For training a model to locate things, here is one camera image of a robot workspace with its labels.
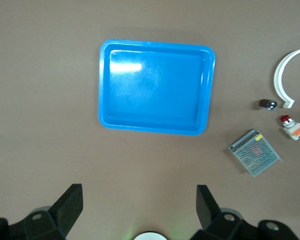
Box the metal mesh power supply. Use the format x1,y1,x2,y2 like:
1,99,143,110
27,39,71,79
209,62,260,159
227,128,283,178

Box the small black capacitor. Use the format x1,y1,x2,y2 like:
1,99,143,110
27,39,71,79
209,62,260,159
258,98,278,111

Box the large white curved clamp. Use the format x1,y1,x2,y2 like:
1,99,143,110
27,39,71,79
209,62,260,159
273,47,300,109

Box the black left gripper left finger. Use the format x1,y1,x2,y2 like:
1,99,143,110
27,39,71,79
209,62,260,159
8,183,84,240

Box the red pushbutton white orange body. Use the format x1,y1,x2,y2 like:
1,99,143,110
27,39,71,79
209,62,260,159
279,114,300,141

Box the blue plastic tray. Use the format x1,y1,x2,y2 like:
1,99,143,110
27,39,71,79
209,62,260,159
97,39,217,137

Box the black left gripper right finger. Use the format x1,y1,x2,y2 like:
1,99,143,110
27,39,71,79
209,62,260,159
192,184,260,240

